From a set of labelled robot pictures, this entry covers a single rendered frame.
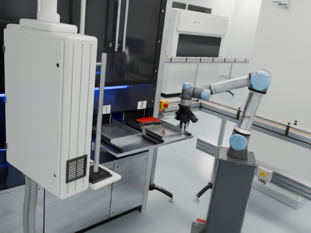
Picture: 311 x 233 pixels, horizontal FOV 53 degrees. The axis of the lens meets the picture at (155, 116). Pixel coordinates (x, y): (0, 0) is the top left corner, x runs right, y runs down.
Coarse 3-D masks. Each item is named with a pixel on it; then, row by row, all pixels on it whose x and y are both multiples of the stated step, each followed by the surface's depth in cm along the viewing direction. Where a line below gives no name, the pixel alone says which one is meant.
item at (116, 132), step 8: (112, 120) 235; (104, 128) 222; (112, 128) 224; (120, 128) 226; (128, 128) 222; (104, 136) 200; (112, 136) 209; (120, 136) 210; (128, 136) 204; (136, 136) 209
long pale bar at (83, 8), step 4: (84, 0) 176; (84, 4) 177; (84, 8) 177; (84, 12) 178; (84, 16) 179; (80, 20) 179; (84, 20) 180; (80, 24) 180; (84, 24) 181; (80, 28) 180; (80, 32) 181
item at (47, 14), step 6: (42, 0) 137; (48, 0) 137; (54, 0) 138; (42, 6) 138; (48, 6) 137; (54, 6) 139; (42, 12) 137; (48, 12) 137; (54, 12) 140; (42, 18) 138; (48, 18) 138; (54, 18) 139
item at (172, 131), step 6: (162, 120) 245; (138, 126) 227; (162, 126) 241; (168, 126) 241; (174, 126) 236; (150, 132) 218; (156, 132) 227; (168, 132) 230; (174, 132) 231; (180, 132) 223; (186, 132) 227; (162, 138) 211; (168, 138) 215
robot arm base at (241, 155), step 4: (228, 148) 227; (232, 148) 223; (244, 148) 220; (228, 152) 225; (232, 152) 223; (236, 152) 220; (240, 152) 220; (244, 152) 221; (232, 156) 221; (236, 156) 220; (240, 156) 220; (244, 156) 220
